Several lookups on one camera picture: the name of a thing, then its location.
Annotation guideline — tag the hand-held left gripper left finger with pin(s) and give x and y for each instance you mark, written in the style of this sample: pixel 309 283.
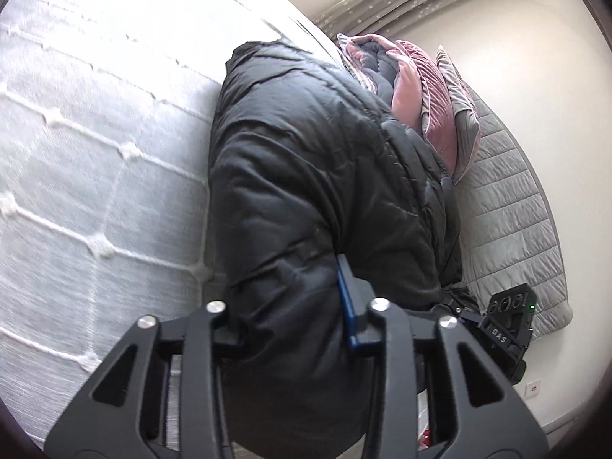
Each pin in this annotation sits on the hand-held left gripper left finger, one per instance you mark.
pixel 210 325

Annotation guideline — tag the grey star-print curtain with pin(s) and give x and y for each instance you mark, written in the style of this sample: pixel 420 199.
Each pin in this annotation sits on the grey star-print curtain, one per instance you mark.
pixel 406 5

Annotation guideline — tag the pink velvet cushion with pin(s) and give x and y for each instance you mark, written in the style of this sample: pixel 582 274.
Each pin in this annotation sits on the pink velvet cushion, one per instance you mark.
pixel 432 105

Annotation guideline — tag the grey velvet cushion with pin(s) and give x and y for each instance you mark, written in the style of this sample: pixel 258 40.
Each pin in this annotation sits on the grey velvet cushion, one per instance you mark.
pixel 466 119

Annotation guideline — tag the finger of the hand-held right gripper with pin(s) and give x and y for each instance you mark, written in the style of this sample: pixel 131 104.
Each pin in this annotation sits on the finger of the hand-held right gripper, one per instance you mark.
pixel 466 308

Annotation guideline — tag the black puffer jacket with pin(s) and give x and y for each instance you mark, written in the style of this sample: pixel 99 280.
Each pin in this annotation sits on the black puffer jacket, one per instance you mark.
pixel 306 191

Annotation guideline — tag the white wall socket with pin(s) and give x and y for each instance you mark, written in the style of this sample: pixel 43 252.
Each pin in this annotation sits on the white wall socket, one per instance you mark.
pixel 531 388

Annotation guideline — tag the folded pink and grey blanket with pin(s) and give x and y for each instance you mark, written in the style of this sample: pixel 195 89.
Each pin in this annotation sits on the folded pink and grey blanket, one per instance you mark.
pixel 373 64

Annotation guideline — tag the red and white object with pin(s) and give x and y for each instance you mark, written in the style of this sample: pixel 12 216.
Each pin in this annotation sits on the red and white object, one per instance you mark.
pixel 424 437

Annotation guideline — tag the grey bedspread with white tufts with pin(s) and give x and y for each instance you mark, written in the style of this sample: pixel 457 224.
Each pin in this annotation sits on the grey bedspread with white tufts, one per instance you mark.
pixel 95 129

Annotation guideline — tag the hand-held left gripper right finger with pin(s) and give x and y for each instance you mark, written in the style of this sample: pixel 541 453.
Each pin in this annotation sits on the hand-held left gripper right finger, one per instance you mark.
pixel 345 296

